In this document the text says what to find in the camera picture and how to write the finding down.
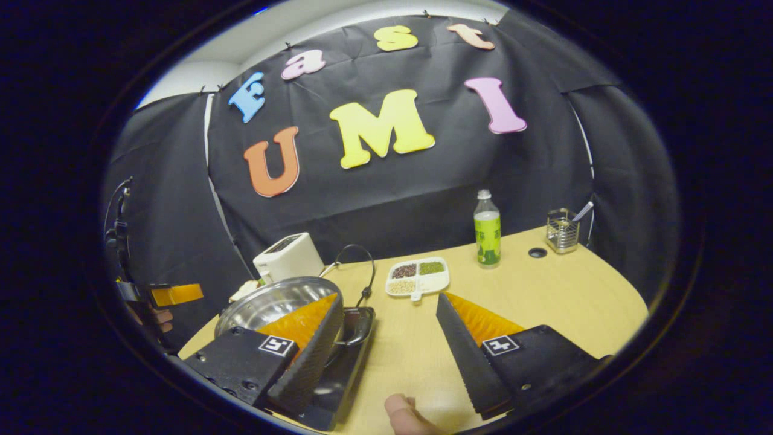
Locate stainless steel pot black handle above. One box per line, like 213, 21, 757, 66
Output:
214, 276, 376, 366

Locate white divided plate with beans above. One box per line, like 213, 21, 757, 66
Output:
385, 257, 451, 302

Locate black induction cooktop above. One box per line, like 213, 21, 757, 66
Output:
296, 307, 376, 432

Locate metal wire utensil holder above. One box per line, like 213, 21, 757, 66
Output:
546, 208, 581, 254

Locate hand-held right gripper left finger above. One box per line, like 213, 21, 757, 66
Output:
184, 293, 345, 419

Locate bread slice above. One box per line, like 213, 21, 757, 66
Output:
229, 280, 260, 303

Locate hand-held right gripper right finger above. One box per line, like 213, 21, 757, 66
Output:
435, 292, 606, 421

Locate green label plastic bottle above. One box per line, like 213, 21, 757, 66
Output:
473, 189, 502, 269

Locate black power cable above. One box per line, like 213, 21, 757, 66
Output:
323, 243, 376, 308

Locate white toaster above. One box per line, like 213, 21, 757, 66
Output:
253, 232, 326, 283

